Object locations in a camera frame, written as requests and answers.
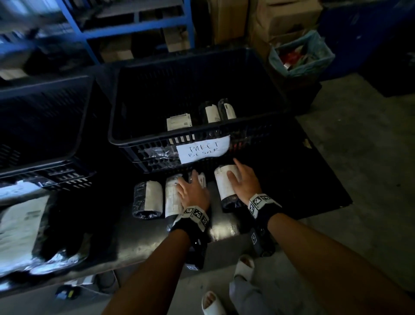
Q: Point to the person's left hand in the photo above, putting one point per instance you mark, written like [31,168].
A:
[194,194]

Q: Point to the person's right hand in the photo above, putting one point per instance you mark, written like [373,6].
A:
[246,186]

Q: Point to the person's left forearm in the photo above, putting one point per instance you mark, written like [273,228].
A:
[152,279]

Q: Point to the person's right forearm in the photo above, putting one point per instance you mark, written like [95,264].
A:
[340,269]

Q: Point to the person's grey trousers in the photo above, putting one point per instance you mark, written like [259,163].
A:
[246,298]

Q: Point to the black wristband with marker tags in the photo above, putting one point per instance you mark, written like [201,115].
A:
[261,202]
[194,215]

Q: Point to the small tan paper scrap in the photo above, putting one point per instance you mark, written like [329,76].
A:
[306,143]

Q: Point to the white slipper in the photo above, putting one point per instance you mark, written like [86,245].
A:
[212,305]
[244,267]

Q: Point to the dark waste bin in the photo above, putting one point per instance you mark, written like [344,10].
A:
[298,94]

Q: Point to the heap of crumpled trash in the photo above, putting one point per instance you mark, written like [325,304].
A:
[290,58]

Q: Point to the small white paper item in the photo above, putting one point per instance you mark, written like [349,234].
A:
[81,280]

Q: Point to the teal plastic bin liner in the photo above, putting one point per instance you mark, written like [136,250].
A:
[317,52]

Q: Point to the small blue gadget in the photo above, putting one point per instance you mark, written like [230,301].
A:
[66,292]

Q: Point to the stack of small brown cartons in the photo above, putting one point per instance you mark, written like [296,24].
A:
[116,48]

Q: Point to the pile of large cardboard boxes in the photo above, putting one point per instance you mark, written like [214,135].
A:
[285,16]

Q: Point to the blue metal shelving rack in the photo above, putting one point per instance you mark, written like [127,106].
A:
[136,27]

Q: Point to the black plastic sack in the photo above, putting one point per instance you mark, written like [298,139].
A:
[389,71]

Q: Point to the large blue container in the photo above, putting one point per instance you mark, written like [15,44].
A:
[350,32]

